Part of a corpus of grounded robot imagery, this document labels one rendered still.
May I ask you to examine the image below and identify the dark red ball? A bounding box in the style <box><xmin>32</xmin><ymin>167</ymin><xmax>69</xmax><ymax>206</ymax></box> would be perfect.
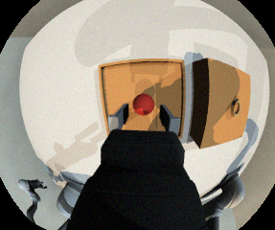
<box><xmin>132</xmin><ymin>93</ymin><xmax>155</xmax><ymax>115</ymax></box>

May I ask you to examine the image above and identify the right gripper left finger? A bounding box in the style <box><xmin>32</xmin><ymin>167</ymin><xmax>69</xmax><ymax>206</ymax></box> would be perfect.
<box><xmin>107</xmin><ymin>103</ymin><xmax>129</xmax><ymax>134</ymax></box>

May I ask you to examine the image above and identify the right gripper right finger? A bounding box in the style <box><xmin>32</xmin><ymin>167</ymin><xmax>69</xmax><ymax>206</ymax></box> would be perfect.
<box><xmin>159</xmin><ymin>104</ymin><xmax>180</xmax><ymax>135</ymax></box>

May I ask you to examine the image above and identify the tan square tray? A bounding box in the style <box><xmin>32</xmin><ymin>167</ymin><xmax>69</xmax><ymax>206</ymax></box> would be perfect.
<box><xmin>99</xmin><ymin>58</ymin><xmax>186</xmax><ymax>138</ymax></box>

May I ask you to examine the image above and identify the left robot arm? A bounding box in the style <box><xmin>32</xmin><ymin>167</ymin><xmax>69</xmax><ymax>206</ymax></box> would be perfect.
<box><xmin>18</xmin><ymin>175</ymin><xmax>84</xmax><ymax>230</ymax></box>

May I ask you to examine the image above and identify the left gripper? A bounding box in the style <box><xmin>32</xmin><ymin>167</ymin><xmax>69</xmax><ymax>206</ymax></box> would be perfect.
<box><xmin>25</xmin><ymin>180</ymin><xmax>48</xmax><ymax>194</ymax></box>

